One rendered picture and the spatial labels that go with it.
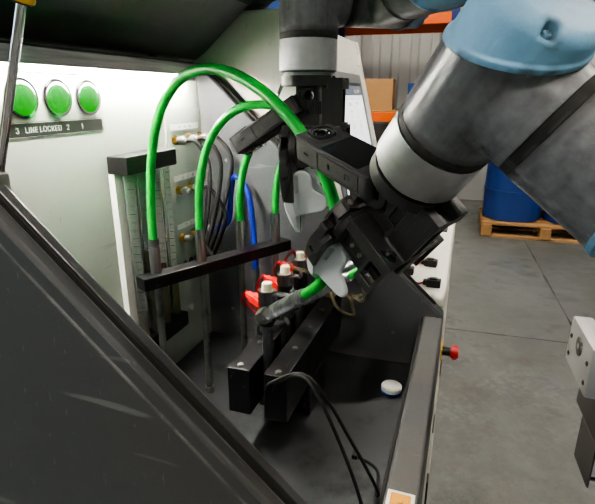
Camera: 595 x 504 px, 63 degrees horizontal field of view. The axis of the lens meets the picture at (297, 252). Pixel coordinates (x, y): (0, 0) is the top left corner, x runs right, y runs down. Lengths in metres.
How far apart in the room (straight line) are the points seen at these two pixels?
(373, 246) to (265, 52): 0.72
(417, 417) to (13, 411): 0.50
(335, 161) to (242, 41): 0.69
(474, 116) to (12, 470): 0.55
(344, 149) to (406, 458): 0.40
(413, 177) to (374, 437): 0.61
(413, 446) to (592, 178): 0.47
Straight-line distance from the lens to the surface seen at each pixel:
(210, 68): 0.65
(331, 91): 0.65
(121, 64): 0.85
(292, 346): 0.83
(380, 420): 0.93
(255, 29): 1.09
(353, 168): 0.43
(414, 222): 0.40
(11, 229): 0.48
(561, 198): 0.32
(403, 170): 0.36
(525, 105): 0.31
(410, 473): 0.66
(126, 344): 0.45
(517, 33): 0.29
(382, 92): 5.93
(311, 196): 0.67
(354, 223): 0.43
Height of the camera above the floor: 1.38
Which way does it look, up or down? 18 degrees down
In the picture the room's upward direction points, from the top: straight up
